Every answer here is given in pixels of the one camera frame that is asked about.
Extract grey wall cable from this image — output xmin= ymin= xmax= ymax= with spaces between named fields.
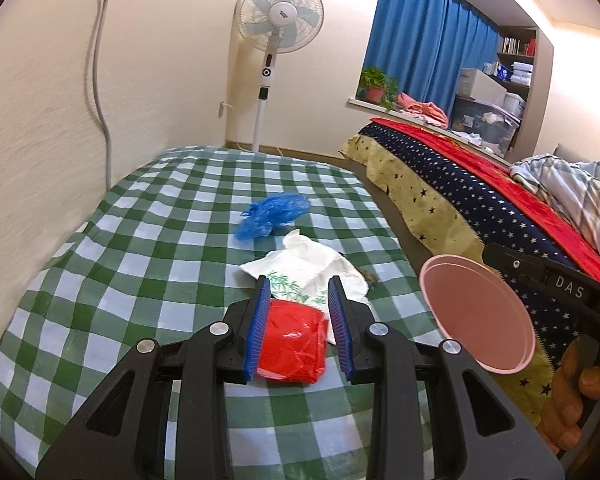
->
xmin=92 ymin=0 xmax=119 ymax=186

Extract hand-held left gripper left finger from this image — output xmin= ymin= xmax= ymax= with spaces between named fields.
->
xmin=36 ymin=275 xmax=272 ymax=480

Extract red blanket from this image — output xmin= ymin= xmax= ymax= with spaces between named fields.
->
xmin=370 ymin=117 xmax=600 ymax=286

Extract white standing fan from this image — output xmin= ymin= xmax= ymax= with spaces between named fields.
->
xmin=234 ymin=0 xmax=326 ymax=153

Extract blue plastic bag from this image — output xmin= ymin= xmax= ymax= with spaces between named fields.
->
xmin=235 ymin=193 xmax=312 ymax=242

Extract pink folded clothes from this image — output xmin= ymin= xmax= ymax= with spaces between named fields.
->
xmin=396 ymin=92 xmax=451 ymax=127

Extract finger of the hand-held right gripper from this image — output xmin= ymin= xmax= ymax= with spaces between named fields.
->
xmin=481 ymin=242 xmax=549 ymax=287

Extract plaid duvet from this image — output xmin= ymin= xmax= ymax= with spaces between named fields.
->
xmin=510 ymin=154 xmax=600 ymax=261

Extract white cardboard box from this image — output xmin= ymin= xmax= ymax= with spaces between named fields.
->
xmin=457 ymin=67 xmax=508 ymax=106

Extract green checked tablecloth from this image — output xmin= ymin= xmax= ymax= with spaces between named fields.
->
xmin=0 ymin=146 xmax=441 ymax=480

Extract white bag with green print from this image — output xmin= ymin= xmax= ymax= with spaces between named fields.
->
xmin=239 ymin=247 xmax=371 ymax=346

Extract blue curtain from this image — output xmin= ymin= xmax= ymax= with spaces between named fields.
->
xmin=362 ymin=0 xmax=501 ymax=121

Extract red plastic bag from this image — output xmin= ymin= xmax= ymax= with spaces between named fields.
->
xmin=256 ymin=300 xmax=329 ymax=385

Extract person's right hand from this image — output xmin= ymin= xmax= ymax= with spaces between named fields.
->
xmin=539 ymin=341 xmax=600 ymax=454

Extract white cloth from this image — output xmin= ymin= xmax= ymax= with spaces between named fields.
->
xmin=450 ymin=130 xmax=501 ymax=154

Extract bed with starry cover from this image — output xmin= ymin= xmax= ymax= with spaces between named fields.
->
xmin=339 ymin=122 xmax=600 ymax=426

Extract clear storage box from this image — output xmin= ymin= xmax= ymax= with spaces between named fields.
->
xmin=450 ymin=95 xmax=523 ymax=156

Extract pink plastic bin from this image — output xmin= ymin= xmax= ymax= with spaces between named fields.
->
xmin=420 ymin=254 xmax=536 ymax=375

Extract wooden bookshelf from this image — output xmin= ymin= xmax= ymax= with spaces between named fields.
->
xmin=495 ymin=25 xmax=538 ymax=94

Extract potted green plant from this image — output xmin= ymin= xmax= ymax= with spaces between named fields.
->
xmin=357 ymin=66 xmax=401 ymax=111

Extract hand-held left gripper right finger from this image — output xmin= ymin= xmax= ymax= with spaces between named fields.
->
xmin=328 ymin=275 xmax=565 ymax=480

